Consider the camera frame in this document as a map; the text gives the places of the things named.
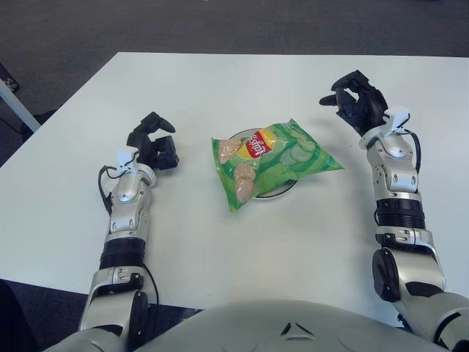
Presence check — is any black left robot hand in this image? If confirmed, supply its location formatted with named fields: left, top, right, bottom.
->
left=126, top=111, right=180, bottom=172

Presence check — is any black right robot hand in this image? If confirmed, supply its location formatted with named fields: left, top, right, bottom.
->
left=318, top=69, right=390, bottom=136

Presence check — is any green chips bag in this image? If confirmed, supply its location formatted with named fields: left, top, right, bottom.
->
left=211, top=117, right=346, bottom=213

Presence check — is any white plate black rim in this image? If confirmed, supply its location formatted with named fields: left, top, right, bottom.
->
left=229, top=132, right=298, bottom=201

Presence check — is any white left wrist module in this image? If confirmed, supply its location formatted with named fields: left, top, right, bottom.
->
left=116, top=146, right=140, bottom=174

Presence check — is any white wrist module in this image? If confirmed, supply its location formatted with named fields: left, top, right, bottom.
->
left=116, top=146, right=140, bottom=174
left=380, top=105, right=411, bottom=139

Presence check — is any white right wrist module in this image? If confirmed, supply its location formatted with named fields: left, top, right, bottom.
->
left=380, top=105, right=411, bottom=139

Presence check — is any white table leg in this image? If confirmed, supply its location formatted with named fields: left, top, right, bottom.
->
left=0, top=78, right=41, bottom=133

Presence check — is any dark patterned object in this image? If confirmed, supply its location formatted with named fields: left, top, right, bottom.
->
left=0, top=62, right=19, bottom=92

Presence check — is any grey robot torso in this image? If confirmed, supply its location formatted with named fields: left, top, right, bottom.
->
left=51, top=298, right=440, bottom=352

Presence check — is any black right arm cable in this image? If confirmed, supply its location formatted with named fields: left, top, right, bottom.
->
left=373, top=130, right=422, bottom=227

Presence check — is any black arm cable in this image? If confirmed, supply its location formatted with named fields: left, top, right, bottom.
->
left=373, top=130, right=422, bottom=227
left=97, top=164, right=159, bottom=305

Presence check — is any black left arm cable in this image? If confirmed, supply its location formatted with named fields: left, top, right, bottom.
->
left=97, top=164, right=159, bottom=305

